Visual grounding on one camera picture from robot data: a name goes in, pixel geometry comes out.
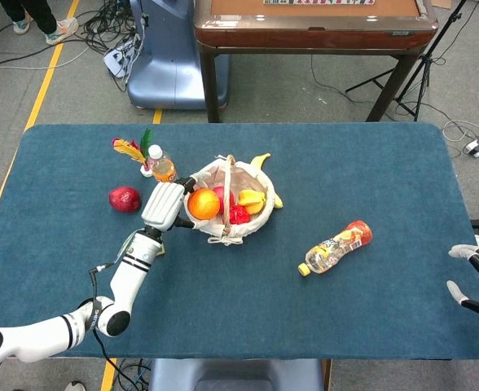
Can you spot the wicker basket with cloth liner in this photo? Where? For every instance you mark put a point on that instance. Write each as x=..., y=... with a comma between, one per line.
x=260, y=179

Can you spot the white power strip with plugs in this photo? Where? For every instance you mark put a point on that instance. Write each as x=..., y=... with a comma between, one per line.
x=117, y=59

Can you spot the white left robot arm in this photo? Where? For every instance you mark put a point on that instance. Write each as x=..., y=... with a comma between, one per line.
x=131, y=277

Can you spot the black tripod stand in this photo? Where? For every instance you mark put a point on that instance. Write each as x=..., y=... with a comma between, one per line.
x=423, y=77

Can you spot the brown mahjong table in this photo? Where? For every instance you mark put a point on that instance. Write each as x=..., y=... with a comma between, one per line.
x=317, y=32

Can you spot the orange fruit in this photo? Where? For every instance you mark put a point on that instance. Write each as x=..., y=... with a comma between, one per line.
x=203, y=204

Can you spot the person in black trousers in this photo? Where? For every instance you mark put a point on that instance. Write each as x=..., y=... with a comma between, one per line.
x=40, y=16

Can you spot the colourful feather shuttlecock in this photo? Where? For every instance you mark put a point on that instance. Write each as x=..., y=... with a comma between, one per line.
x=127, y=148

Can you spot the yellow banana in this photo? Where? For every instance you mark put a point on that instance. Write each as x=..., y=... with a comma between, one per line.
x=252, y=199
x=259, y=162

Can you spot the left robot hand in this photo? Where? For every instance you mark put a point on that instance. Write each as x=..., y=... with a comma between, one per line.
x=162, y=203

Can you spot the pink peach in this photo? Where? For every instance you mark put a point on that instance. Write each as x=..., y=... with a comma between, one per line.
x=226, y=197

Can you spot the red crinkled fruit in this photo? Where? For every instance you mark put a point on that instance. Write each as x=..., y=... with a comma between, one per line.
x=239, y=215

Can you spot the orange juice bottle white cap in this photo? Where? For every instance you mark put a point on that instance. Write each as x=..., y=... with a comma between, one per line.
x=163, y=168

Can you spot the grey-blue robot torso base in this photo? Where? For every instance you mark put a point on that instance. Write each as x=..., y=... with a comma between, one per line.
x=235, y=376

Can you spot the blue table cloth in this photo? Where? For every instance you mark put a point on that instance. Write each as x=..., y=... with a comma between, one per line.
x=264, y=305

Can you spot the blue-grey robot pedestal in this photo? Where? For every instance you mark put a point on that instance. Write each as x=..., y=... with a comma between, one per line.
x=170, y=73

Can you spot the clear bottle yellow cap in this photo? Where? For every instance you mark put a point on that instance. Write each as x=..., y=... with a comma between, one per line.
x=337, y=246

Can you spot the row of mahjong tiles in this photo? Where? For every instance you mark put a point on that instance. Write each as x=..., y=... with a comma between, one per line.
x=317, y=2

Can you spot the green and yellow sponge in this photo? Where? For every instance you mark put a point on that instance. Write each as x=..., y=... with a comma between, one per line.
x=161, y=249

